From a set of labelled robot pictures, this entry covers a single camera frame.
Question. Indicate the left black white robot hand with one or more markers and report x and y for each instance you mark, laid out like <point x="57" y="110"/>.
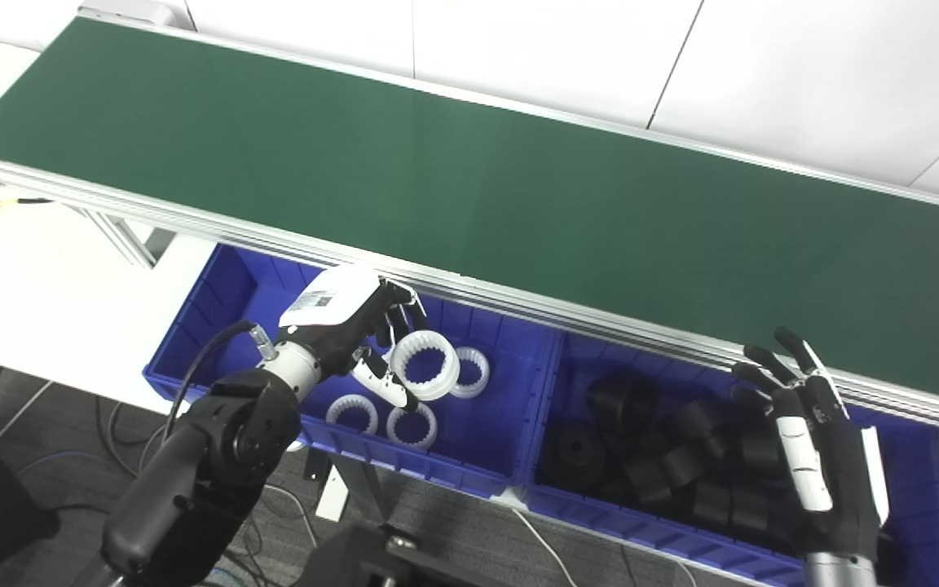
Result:
<point x="335" y="297"/>

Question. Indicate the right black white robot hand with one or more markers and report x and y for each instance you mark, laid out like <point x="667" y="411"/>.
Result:
<point x="844" y="489"/>

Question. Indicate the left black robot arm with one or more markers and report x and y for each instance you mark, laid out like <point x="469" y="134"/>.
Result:
<point x="217" y="456"/>

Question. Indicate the black cylindrical part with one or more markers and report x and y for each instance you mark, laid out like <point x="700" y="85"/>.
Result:
<point x="714" y="504"/>
<point x="579" y="452"/>
<point x="645" y="479"/>
<point x="698" y="422"/>
<point x="612" y="398"/>
<point x="761" y="452"/>
<point x="751" y="509"/>

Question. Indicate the blue bin with white rings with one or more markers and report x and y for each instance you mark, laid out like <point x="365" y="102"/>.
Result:
<point x="233" y="326"/>

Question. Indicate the green belt aluminium conveyor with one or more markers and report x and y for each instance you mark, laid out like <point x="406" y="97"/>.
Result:
<point x="469" y="179"/>

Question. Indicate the aluminium conveyor support leg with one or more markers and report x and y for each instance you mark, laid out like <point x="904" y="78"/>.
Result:
<point x="131" y="240"/>

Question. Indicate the blue bin with black parts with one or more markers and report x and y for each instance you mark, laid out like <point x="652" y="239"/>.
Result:
<point x="600" y="509"/>

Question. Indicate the grey conveyor end housing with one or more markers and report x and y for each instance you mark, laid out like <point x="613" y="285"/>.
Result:
<point x="131" y="10"/>

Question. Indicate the white bin stand bracket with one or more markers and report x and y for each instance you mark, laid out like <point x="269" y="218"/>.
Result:
<point x="331" y="497"/>

